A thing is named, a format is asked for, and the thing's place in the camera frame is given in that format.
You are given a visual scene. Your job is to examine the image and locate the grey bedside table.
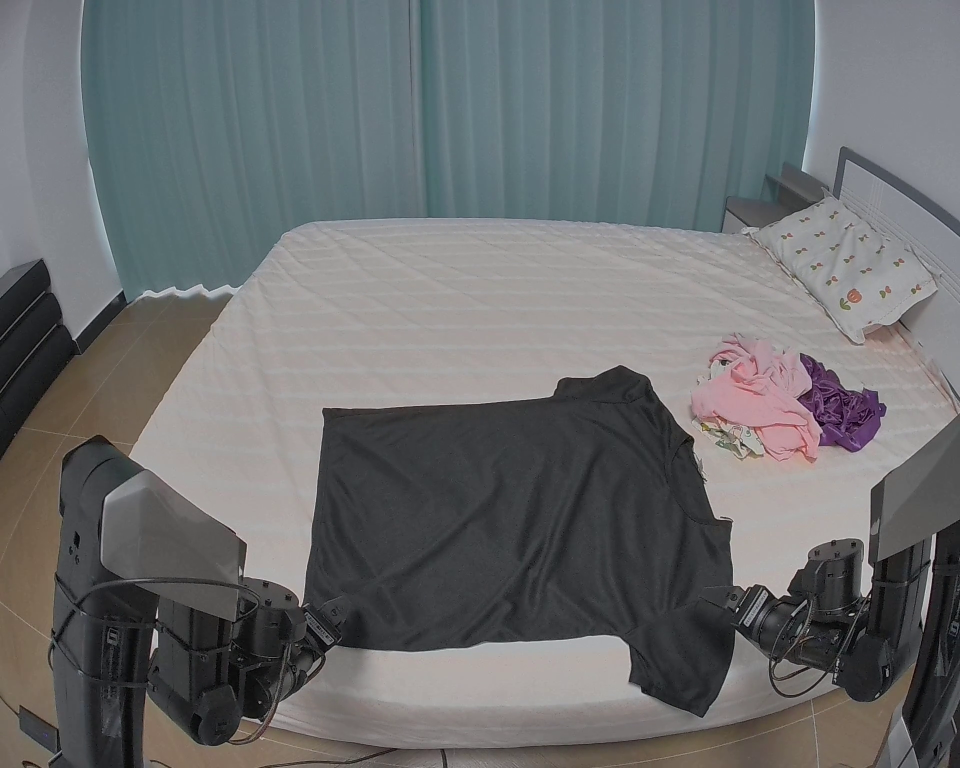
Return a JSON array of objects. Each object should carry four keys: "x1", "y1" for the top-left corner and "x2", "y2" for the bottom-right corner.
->
[{"x1": 723, "y1": 163, "x2": 832, "y2": 230}]

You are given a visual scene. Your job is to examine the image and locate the purple satin garment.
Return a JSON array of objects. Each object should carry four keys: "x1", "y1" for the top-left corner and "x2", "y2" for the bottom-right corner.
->
[{"x1": 796, "y1": 352, "x2": 888, "y2": 453}]

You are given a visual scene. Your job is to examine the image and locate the black chest of drawers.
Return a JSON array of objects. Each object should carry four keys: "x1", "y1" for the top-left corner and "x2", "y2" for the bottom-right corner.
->
[{"x1": 0, "y1": 258, "x2": 76, "y2": 459}]

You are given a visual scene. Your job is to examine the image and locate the white printed garment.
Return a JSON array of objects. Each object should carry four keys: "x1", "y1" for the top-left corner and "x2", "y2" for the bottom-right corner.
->
[{"x1": 691, "y1": 358, "x2": 768, "y2": 460}]

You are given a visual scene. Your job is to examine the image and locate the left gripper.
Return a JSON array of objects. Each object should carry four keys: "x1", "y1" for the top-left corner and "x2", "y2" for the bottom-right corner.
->
[{"x1": 298, "y1": 596, "x2": 348, "y2": 653}]

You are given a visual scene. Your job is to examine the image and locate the pink garment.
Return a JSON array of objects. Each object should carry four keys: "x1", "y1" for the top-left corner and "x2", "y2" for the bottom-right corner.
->
[{"x1": 690, "y1": 335, "x2": 822, "y2": 462}]

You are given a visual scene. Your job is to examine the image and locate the blue-green curtain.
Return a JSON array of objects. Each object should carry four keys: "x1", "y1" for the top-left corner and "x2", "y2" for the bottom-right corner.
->
[
  {"x1": 420, "y1": 0, "x2": 815, "y2": 235},
  {"x1": 78, "y1": 0, "x2": 429, "y2": 297}
]

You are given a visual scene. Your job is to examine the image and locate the white printed pillow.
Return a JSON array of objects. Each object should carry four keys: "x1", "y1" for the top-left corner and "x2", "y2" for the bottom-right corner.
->
[{"x1": 742, "y1": 196, "x2": 939, "y2": 346}]

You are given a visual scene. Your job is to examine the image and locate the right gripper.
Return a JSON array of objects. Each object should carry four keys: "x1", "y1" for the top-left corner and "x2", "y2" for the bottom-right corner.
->
[{"x1": 696, "y1": 586, "x2": 798, "y2": 656}]

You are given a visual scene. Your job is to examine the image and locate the black power adapter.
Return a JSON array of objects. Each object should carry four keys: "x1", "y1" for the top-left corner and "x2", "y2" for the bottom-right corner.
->
[{"x1": 18, "y1": 705, "x2": 61, "y2": 755}]

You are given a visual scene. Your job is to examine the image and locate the bed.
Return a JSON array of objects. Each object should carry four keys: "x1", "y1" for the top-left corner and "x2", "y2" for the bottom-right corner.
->
[{"x1": 123, "y1": 146, "x2": 960, "y2": 751}]

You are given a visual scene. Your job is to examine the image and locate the black cable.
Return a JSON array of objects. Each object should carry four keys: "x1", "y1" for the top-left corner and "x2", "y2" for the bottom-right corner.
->
[
  {"x1": 48, "y1": 576, "x2": 261, "y2": 680},
  {"x1": 767, "y1": 651, "x2": 835, "y2": 704}
]

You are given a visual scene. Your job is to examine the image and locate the black T-shirt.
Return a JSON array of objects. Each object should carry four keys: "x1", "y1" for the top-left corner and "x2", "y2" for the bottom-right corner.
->
[{"x1": 303, "y1": 365, "x2": 736, "y2": 720}]

